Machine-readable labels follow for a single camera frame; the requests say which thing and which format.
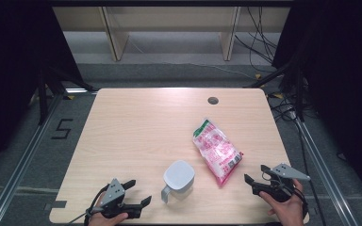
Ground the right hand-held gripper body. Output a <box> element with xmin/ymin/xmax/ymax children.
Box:
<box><xmin>251</xmin><ymin>163</ymin><xmax>311</xmax><ymax>203</ymax></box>

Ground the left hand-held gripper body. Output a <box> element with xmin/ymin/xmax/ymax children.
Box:
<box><xmin>99</xmin><ymin>178</ymin><xmax>142</xmax><ymax>219</ymax></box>

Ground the pink printed plastic bag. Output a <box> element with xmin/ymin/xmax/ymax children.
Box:
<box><xmin>191</xmin><ymin>118</ymin><xmax>244</xmax><ymax>188</ymax></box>

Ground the person's left hand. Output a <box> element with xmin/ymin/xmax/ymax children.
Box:
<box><xmin>88</xmin><ymin>196</ymin><xmax>129</xmax><ymax>226</ymax></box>

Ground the person's right hand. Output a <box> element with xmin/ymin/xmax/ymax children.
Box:
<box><xmin>258</xmin><ymin>178</ymin><xmax>306</xmax><ymax>226</ymax></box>

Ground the black metal stand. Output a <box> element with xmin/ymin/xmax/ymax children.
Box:
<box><xmin>37</xmin><ymin>64</ymin><xmax>96</xmax><ymax>126</ymax></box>
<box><xmin>244</xmin><ymin>57</ymin><xmax>306</xmax><ymax>122</ymax></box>

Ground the black floor marking tape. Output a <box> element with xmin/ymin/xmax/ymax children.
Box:
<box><xmin>50</xmin><ymin>118</ymin><xmax>74</xmax><ymax>140</ymax></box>

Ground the black curtain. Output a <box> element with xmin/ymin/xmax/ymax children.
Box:
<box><xmin>0</xmin><ymin>0</ymin><xmax>86</xmax><ymax>178</ymax></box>
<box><xmin>271</xmin><ymin>0</ymin><xmax>362</xmax><ymax>202</ymax></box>

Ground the light wooden shelf unit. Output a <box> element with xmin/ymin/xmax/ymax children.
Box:
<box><xmin>52</xmin><ymin>6</ymin><xmax>291</xmax><ymax>62</ymax></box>

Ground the right hand-held gripper cable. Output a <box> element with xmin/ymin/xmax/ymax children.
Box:
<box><xmin>291</xmin><ymin>186</ymin><xmax>309</xmax><ymax>220</ymax></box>

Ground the metal floor rail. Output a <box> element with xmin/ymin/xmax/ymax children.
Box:
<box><xmin>294</xmin><ymin>117</ymin><xmax>361</xmax><ymax>226</ymax></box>
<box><xmin>0</xmin><ymin>89</ymin><xmax>98</xmax><ymax>226</ymax></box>

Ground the tangle of black floor cables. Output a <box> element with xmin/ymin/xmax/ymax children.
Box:
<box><xmin>267</xmin><ymin>92</ymin><xmax>300</xmax><ymax>123</ymax></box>

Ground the thin white cable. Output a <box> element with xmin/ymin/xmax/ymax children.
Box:
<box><xmin>127</xmin><ymin>37</ymin><xmax>256</xmax><ymax>80</ymax></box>

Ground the bundle of black cables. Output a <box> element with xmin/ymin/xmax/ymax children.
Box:
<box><xmin>234</xmin><ymin>6</ymin><xmax>280</xmax><ymax>73</ymax></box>

